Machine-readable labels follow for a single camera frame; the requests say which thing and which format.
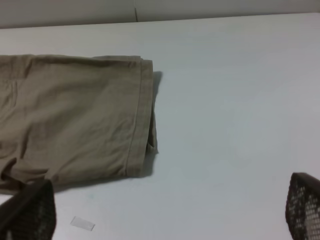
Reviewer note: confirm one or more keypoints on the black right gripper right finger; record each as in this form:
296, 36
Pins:
302, 210

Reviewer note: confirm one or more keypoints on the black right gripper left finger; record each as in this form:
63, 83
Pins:
30, 214

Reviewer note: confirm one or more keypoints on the khaki shorts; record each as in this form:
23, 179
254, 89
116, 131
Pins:
71, 119

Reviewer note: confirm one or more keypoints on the clear tape strip right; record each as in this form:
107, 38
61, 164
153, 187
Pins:
82, 224

